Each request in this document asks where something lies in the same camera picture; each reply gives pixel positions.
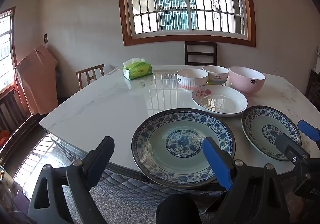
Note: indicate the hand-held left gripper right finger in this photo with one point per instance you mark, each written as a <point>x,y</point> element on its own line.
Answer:
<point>216,161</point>

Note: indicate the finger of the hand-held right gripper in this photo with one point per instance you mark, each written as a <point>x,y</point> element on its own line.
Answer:
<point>287,144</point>
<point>310,129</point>

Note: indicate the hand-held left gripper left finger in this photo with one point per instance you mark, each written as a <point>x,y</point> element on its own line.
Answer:
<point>100,154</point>

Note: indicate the small blue floral plate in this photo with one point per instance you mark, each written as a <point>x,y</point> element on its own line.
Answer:
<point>257,124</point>

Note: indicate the large blue floral plate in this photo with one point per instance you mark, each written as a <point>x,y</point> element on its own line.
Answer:
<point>160,144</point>

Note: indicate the ribbed white bowl pink band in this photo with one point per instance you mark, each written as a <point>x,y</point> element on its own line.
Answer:
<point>192,81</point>

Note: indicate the white printed bowl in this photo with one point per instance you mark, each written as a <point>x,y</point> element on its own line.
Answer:
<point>217,75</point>

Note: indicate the white marble dining table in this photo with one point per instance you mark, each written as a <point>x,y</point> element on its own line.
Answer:
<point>120,181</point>

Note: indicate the dark wooden cabinet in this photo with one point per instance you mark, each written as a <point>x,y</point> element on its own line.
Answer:
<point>313,86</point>

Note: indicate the white plate with red flower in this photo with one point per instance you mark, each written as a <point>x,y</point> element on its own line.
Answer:
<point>220,104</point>

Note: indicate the person's dark trouser leg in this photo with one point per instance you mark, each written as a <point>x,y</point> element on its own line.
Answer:
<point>177,210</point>

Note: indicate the light wooden chair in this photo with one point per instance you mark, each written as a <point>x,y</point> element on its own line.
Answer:
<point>90,74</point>

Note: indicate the green tissue pack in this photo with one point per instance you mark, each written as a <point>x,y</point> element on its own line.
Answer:
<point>137,70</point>

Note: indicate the dark wooden bench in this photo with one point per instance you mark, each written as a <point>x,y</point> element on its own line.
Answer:
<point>12,111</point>

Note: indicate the orange covered furniture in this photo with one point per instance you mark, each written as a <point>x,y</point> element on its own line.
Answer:
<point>35,81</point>

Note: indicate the red object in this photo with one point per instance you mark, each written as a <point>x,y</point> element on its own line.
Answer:
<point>3,137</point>

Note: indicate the dark wooden chair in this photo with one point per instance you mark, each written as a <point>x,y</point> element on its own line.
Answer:
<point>200,51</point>

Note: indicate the side window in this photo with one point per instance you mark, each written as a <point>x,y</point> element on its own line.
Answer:
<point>6,56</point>

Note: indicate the large barred window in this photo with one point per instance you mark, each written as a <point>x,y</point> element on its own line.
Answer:
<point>185,1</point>

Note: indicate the dark wall switch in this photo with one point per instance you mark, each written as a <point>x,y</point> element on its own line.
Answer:
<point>45,38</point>

